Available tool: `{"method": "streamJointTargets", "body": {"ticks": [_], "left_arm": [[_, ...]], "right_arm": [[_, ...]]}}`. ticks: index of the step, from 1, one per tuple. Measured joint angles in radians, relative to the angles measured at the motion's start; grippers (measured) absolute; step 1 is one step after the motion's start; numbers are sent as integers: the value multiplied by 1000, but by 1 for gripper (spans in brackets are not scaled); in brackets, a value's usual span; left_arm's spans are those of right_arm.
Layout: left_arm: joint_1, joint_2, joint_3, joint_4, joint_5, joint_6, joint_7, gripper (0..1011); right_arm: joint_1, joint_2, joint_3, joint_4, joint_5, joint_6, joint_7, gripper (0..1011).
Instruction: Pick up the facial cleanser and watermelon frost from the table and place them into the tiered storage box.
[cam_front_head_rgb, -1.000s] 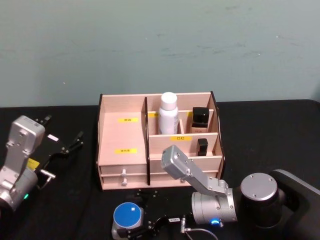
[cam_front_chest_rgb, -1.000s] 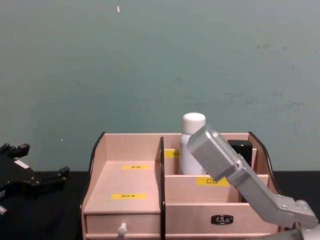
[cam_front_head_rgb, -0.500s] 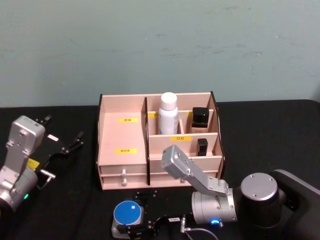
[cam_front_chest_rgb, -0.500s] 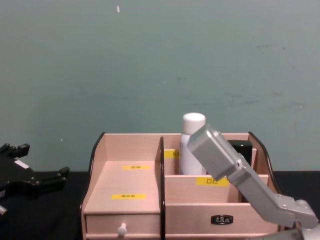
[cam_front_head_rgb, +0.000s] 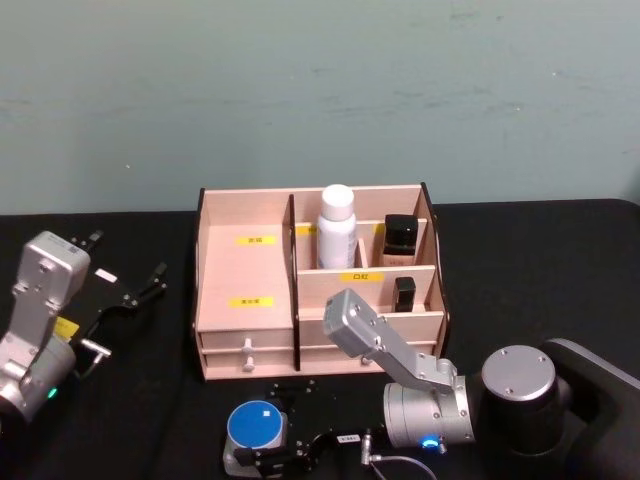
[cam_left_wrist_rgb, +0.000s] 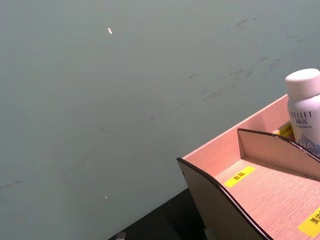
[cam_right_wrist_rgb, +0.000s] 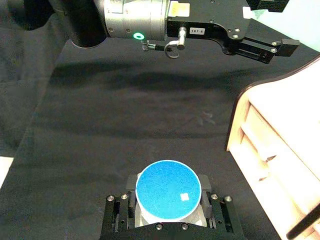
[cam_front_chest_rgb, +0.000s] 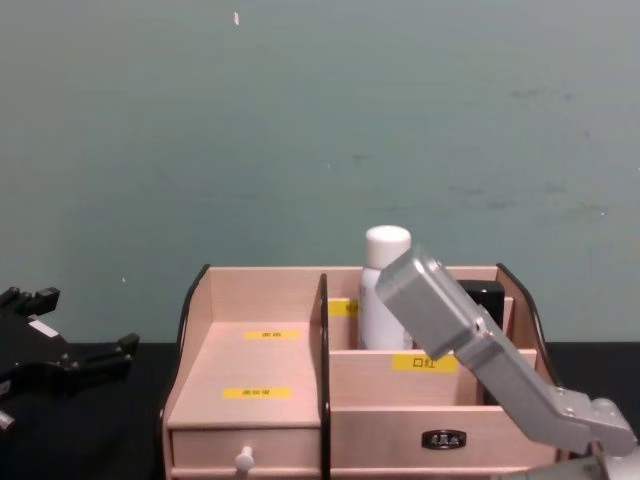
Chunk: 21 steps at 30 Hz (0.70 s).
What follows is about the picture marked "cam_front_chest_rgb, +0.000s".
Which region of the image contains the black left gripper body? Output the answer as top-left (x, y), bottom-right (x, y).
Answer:
top-left (0, 312), bottom-right (72, 382)

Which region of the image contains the white plastic bottle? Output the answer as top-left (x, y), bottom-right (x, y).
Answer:
top-left (358, 225), bottom-right (415, 352)

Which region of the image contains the light wooden desk organizer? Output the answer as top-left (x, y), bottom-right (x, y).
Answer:
top-left (158, 262), bottom-right (557, 480)

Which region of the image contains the wooden drawer with white knob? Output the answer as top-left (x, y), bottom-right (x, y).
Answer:
top-left (168, 426), bottom-right (324, 475)

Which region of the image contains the black rectangular box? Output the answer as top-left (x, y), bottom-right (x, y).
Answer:
top-left (456, 279), bottom-right (507, 337)

